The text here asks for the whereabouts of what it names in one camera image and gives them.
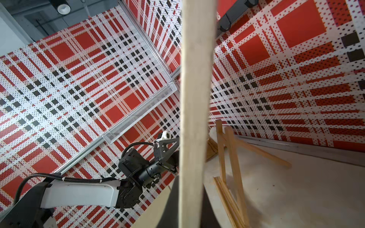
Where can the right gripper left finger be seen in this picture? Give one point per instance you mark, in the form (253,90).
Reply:
(170,214)

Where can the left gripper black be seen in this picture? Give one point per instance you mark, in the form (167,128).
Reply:
(164,151)

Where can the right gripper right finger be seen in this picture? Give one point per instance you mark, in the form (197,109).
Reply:
(208,218)

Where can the plywood board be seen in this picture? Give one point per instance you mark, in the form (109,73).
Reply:
(151,216)
(198,41)

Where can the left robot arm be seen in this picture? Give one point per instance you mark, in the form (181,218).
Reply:
(39,193)

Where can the left wooden easel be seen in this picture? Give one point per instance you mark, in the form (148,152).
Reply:
(241,182)

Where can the ceiling spot light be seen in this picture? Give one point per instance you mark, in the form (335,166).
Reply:
(61,6)

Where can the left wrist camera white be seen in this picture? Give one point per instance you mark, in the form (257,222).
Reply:
(165,135)

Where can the black hook rail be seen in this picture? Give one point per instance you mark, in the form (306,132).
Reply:
(230,12)

